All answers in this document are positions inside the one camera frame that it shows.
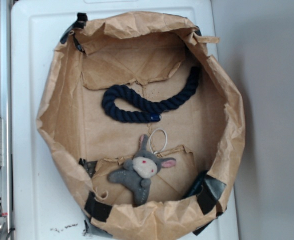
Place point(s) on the brown paper lined bin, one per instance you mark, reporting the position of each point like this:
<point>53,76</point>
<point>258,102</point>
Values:
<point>114,79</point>

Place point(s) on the grey plush donkey toy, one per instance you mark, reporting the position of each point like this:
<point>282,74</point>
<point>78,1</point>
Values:
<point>136,173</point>

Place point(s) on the white plastic tray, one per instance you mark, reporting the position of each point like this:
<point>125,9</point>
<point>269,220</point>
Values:
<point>43,207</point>

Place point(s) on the aluminium frame rail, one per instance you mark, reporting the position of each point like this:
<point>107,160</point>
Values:
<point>6,205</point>

